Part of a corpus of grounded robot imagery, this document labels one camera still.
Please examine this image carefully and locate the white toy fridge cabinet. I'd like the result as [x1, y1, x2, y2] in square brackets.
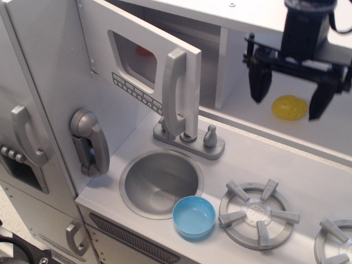
[1, 1, 98, 263]

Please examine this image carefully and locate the light blue plastic bowl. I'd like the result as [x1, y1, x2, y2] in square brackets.
[172, 196, 216, 240]

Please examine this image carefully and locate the grey toy wall phone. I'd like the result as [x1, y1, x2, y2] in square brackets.
[70, 108, 110, 178]

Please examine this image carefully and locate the grey fridge upper handle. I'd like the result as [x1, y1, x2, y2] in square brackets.
[11, 105, 48, 167]

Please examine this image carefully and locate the grey ice dispenser panel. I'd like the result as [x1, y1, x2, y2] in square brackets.
[1, 144, 49, 194]

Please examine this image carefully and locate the black braided cable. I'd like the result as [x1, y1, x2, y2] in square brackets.
[0, 236, 35, 264]

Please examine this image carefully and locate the round silver sink basin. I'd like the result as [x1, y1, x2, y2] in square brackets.
[119, 150, 204, 220]

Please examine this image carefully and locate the left silver stove burner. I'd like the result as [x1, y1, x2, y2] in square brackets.
[219, 179, 300, 251]

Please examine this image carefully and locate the silver stove burner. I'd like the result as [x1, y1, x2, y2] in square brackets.
[219, 179, 300, 251]
[314, 218, 351, 263]

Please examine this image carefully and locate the right silver stove burner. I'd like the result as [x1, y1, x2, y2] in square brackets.
[314, 218, 351, 263]

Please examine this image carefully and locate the grey fridge handle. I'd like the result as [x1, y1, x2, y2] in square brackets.
[11, 105, 48, 167]
[65, 221, 89, 257]

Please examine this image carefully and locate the white microwave door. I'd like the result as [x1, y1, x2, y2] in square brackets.
[79, 1, 201, 138]

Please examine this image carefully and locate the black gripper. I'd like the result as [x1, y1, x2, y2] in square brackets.
[243, 32, 351, 120]

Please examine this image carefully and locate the grey fridge lower handle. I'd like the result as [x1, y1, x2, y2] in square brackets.
[65, 221, 89, 257]

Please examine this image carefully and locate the dark grey oven vent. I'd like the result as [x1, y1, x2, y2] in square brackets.
[89, 213, 180, 263]

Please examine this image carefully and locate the grey toy faucet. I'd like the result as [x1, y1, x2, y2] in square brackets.
[153, 118, 226, 161]

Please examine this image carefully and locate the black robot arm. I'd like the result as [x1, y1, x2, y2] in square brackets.
[243, 1, 351, 120]

